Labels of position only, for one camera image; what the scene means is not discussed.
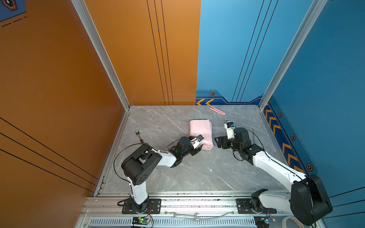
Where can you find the silver wrench on rail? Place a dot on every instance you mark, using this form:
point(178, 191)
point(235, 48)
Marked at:
point(185, 216)

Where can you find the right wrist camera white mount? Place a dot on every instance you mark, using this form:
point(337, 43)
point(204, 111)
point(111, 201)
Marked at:
point(230, 126)

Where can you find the pink wrapping paper sheet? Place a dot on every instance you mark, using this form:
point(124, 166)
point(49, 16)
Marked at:
point(203, 128)

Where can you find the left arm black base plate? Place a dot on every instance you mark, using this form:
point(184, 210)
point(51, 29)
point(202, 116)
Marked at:
point(149, 206)

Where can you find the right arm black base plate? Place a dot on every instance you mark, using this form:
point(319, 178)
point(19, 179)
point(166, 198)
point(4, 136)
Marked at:
point(244, 206)

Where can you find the yellow handled screwdriver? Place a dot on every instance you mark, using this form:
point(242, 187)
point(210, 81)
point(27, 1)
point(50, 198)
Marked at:
point(253, 136)

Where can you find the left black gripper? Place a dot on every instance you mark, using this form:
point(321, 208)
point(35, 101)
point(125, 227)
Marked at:
point(195, 151)

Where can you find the right green circuit board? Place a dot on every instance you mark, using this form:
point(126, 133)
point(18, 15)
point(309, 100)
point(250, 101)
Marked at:
point(262, 222)

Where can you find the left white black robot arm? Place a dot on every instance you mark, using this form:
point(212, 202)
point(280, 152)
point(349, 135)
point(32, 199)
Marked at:
point(138, 166)

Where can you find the left green circuit board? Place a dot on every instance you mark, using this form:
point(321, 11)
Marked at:
point(140, 222)

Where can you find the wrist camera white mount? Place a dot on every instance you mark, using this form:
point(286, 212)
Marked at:
point(230, 126)
point(196, 142)

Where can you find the pink scissors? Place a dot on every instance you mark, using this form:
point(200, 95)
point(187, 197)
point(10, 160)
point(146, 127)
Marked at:
point(217, 110)

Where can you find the red handled ratchet tool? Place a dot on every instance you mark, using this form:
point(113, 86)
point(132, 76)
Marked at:
point(139, 136)

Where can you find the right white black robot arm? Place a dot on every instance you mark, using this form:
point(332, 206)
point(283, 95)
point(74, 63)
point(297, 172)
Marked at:
point(306, 198)

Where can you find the green circuit board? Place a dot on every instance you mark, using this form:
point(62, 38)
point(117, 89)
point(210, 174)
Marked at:
point(262, 222)
point(140, 222)

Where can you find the white tape roll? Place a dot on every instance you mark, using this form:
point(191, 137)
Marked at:
point(291, 222)

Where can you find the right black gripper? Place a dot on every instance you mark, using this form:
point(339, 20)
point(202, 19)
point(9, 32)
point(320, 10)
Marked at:
point(220, 138)

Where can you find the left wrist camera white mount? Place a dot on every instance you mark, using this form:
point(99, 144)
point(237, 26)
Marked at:
point(196, 142)

